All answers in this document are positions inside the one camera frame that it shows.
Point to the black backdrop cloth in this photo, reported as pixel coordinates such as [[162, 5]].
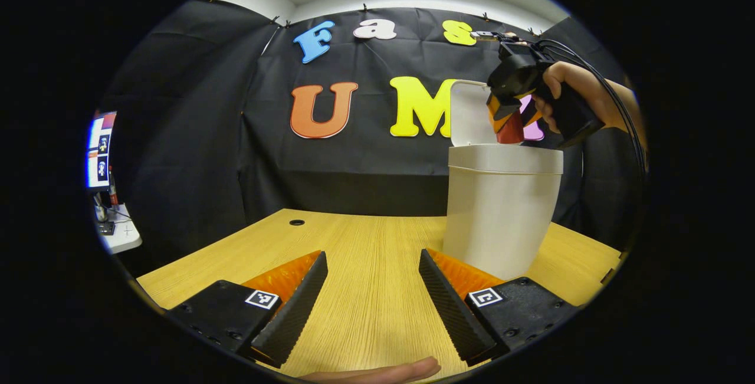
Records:
[[194, 136]]

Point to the computer monitor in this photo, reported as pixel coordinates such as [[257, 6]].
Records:
[[101, 148]]

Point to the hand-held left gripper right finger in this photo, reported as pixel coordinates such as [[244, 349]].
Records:
[[451, 313]]

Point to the white garbage bin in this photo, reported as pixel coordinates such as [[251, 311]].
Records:
[[501, 213]]

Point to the wooden desktop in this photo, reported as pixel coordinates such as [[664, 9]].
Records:
[[365, 266]]

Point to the red pop can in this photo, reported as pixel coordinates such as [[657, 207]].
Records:
[[510, 130]]

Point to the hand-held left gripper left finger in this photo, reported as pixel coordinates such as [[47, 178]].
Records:
[[292, 316]]

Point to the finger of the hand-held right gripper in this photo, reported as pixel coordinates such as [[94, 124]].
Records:
[[500, 110], [531, 112]]

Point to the white side table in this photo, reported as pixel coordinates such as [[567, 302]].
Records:
[[124, 233]]

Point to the white garbage bin lid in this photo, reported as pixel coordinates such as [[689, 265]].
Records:
[[469, 112]]

